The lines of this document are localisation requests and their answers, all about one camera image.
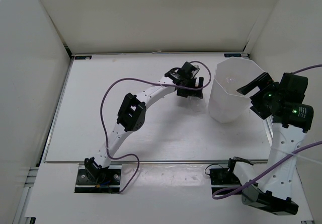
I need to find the aluminium table rail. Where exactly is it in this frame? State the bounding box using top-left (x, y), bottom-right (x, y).
top-left (45, 159), bottom-right (269, 165)

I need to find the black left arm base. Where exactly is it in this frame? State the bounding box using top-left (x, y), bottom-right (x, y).
top-left (74, 161), bottom-right (122, 194)

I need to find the white octagonal plastic bin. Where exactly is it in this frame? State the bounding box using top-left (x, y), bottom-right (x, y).
top-left (208, 57), bottom-right (264, 123)

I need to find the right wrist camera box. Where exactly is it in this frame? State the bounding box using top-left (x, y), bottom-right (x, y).
top-left (279, 73), bottom-right (308, 103)

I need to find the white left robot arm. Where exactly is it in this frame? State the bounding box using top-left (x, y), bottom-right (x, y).
top-left (84, 61), bottom-right (206, 185)

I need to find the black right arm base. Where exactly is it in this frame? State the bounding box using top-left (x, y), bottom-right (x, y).
top-left (204, 157), bottom-right (241, 194)

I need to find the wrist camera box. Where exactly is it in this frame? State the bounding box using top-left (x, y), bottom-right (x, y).
top-left (177, 62), bottom-right (200, 79)
top-left (279, 73), bottom-right (308, 103)

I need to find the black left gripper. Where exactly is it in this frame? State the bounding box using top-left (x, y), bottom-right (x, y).
top-left (177, 76), bottom-right (204, 99)

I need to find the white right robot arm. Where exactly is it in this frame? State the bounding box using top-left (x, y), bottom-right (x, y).
top-left (226, 72), bottom-right (314, 215)

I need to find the white cap labeled bottle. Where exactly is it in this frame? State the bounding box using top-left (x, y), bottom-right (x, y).
top-left (187, 96), bottom-right (207, 114)

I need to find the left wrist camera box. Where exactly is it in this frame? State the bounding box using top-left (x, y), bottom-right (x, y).
top-left (177, 62), bottom-right (200, 79)

